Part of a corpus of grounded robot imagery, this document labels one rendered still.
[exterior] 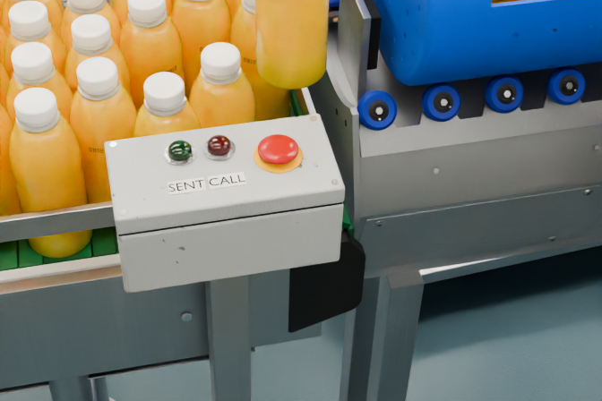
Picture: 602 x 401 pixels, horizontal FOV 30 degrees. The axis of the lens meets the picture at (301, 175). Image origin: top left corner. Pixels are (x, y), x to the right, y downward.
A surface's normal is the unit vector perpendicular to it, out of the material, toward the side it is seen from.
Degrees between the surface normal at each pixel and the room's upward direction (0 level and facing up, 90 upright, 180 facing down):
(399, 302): 90
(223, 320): 90
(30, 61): 0
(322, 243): 90
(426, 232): 110
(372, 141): 52
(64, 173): 90
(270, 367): 0
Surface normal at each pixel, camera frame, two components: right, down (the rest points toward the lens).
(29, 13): 0.02, -0.70
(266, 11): -0.63, 0.54
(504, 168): 0.21, 0.42
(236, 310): 0.22, 0.69
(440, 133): 0.18, 0.11
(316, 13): 0.69, 0.52
